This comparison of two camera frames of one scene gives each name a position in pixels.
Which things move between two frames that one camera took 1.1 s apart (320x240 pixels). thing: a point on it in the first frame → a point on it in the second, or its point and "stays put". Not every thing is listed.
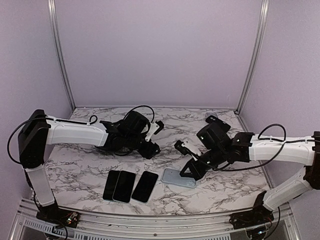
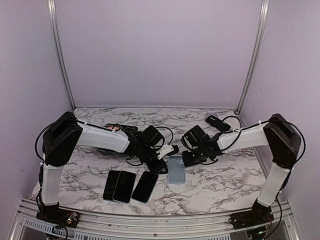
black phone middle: x=124 y=187 stays put
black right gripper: x=196 y=173 → x=188 y=162
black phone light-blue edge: x=144 y=187 stays put
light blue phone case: x=173 y=176 → x=176 y=170
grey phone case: x=212 y=114 stays put
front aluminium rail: x=24 y=223 stays put
